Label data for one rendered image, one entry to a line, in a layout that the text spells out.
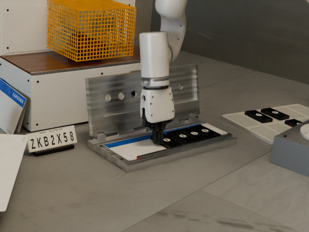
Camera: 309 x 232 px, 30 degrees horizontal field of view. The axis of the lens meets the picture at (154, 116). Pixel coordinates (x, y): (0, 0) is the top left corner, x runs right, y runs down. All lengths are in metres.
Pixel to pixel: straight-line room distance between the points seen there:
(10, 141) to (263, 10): 2.85
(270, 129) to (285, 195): 0.48
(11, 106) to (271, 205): 0.85
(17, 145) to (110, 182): 0.27
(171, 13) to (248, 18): 2.54
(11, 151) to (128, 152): 0.39
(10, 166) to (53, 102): 0.51
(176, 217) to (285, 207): 0.30
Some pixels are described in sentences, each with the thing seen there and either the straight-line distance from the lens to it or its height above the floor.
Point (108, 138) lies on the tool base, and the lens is 1.78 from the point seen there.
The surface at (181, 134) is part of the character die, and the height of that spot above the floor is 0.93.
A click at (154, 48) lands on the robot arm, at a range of 1.67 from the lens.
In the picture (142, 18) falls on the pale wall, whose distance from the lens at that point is 4.58.
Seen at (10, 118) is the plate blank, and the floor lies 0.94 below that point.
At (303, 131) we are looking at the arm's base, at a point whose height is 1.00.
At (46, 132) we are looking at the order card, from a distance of 1.71.
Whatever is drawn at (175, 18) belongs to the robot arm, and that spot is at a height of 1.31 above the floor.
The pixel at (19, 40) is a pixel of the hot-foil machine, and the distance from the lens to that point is 2.00.
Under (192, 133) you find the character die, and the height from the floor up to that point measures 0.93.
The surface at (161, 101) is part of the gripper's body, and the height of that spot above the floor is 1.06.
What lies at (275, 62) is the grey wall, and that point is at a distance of 4.10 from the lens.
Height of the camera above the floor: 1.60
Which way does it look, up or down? 20 degrees down
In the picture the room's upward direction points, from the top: 5 degrees clockwise
